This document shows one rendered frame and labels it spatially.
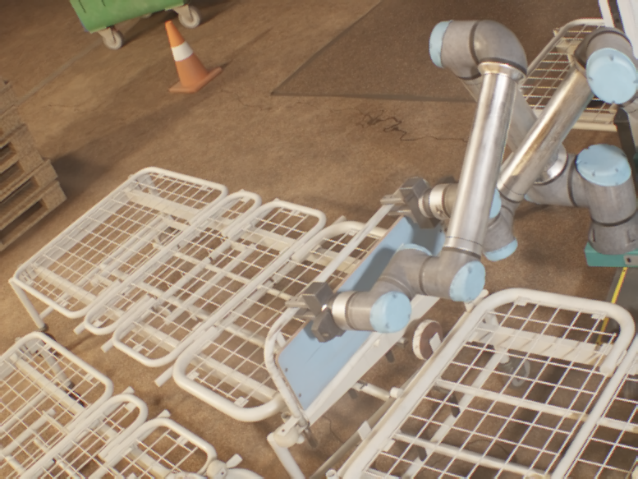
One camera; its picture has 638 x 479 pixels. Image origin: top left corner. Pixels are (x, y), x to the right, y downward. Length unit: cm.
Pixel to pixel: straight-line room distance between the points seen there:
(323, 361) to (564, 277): 148
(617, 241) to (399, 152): 233
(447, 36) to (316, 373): 90
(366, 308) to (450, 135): 281
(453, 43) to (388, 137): 277
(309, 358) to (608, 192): 92
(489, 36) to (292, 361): 92
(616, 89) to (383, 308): 71
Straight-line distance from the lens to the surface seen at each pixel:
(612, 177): 261
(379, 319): 210
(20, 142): 598
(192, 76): 675
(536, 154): 241
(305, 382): 243
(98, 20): 841
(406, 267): 216
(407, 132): 502
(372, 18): 666
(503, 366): 319
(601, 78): 212
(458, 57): 230
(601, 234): 273
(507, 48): 221
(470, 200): 212
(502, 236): 241
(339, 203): 465
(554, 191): 271
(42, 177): 610
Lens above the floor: 230
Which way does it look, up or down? 31 degrees down
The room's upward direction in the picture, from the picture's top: 25 degrees counter-clockwise
